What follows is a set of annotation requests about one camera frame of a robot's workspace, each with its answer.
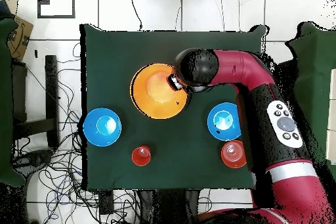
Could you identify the large yellow bowl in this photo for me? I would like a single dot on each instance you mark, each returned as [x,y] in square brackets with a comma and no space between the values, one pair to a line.
[149,103]

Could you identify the orange cup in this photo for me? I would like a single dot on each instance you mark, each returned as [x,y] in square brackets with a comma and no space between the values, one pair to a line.
[141,156]

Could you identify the large blue bowl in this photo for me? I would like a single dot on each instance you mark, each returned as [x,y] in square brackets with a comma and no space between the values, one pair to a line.
[223,121]
[92,126]

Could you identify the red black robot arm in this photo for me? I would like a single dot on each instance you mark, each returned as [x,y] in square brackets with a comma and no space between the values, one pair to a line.
[241,69]

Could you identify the dark green table cloth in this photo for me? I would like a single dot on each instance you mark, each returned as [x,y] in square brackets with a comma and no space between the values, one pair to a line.
[118,50]

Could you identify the orange bowl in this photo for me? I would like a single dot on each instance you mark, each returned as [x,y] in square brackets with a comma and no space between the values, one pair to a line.
[232,155]

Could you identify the black floor stand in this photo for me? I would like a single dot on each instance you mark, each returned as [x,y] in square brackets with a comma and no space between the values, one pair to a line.
[51,90]

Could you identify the black power strip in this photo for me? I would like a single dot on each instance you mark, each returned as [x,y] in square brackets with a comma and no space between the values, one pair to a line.
[106,204]

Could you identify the green cloth covered table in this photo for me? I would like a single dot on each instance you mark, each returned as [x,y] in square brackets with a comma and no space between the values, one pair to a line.
[5,103]
[317,50]

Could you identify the cardboard box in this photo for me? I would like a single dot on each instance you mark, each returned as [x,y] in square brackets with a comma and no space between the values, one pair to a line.
[21,37]

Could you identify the black chair base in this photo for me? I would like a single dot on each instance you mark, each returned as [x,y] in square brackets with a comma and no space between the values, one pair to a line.
[31,159]

